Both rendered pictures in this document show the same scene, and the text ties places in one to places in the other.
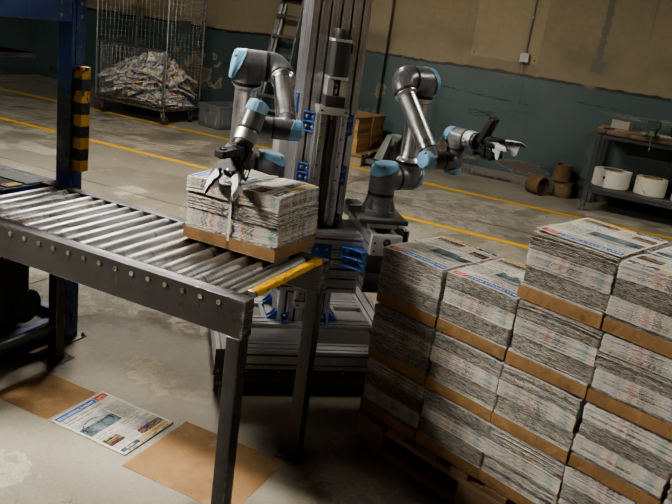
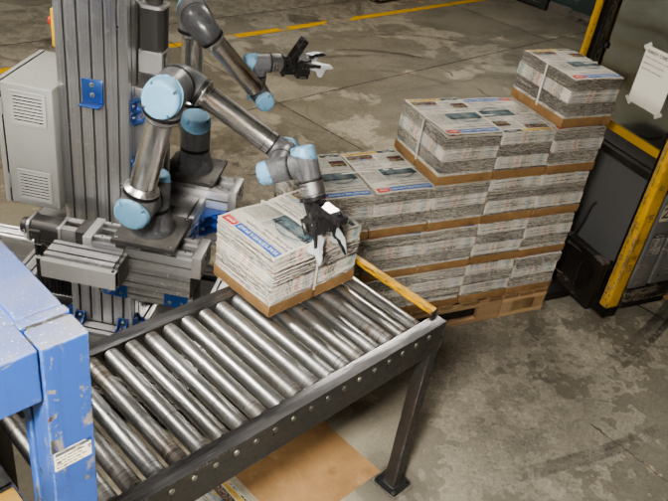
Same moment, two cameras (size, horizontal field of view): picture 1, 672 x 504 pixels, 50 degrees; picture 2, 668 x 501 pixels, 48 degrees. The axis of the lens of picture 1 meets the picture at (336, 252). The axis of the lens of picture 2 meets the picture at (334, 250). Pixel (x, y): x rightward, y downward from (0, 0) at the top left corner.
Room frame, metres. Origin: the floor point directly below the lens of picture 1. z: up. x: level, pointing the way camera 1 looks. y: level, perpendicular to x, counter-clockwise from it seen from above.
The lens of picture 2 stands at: (1.73, 2.22, 2.27)
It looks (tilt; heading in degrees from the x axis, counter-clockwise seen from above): 33 degrees down; 287
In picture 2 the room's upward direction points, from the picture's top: 9 degrees clockwise
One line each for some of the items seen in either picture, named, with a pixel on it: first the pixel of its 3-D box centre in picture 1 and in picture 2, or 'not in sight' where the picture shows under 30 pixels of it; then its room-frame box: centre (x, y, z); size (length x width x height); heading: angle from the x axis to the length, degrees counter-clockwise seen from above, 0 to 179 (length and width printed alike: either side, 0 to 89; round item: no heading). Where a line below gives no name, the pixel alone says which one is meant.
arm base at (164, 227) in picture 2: not in sight; (152, 216); (2.99, 0.32, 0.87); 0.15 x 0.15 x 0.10
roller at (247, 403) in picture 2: (113, 231); (213, 371); (2.46, 0.80, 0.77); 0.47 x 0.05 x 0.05; 156
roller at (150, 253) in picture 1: (171, 249); (281, 337); (2.36, 0.57, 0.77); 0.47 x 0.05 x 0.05; 156
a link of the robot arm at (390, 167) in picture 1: (384, 176); (195, 128); (3.11, -0.16, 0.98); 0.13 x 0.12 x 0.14; 130
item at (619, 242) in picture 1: (603, 235); (451, 115); (2.24, -0.84, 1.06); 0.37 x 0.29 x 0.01; 137
